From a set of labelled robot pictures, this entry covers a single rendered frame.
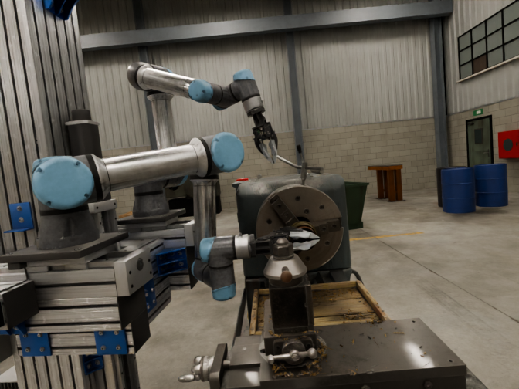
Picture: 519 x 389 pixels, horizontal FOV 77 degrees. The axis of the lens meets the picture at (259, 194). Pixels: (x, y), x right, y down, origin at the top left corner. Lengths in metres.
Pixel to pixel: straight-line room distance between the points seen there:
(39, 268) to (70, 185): 0.29
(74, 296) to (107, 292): 0.09
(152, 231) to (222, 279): 0.49
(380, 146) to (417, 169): 1.54
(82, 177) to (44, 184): 0.07
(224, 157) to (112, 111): 11.51
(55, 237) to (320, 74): 11.25
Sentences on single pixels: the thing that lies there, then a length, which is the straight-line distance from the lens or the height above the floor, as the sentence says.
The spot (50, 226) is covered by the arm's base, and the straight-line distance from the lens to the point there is 0.99.
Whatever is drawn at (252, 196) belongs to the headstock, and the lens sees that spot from 1.31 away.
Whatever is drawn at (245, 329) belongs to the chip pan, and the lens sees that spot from 1.70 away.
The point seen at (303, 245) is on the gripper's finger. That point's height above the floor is 1.06.
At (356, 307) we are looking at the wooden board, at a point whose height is 0.88.
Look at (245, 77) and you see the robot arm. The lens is 1.26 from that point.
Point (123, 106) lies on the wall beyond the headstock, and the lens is 12.24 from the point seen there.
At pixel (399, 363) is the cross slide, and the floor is 0.97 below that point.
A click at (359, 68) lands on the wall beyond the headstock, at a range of 12.26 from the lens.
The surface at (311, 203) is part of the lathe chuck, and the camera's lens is 1.17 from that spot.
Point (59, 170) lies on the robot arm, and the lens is 0.83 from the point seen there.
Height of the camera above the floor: 1.32
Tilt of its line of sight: 5 degrees down
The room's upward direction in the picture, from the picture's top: 6 degrees counter-clockwise
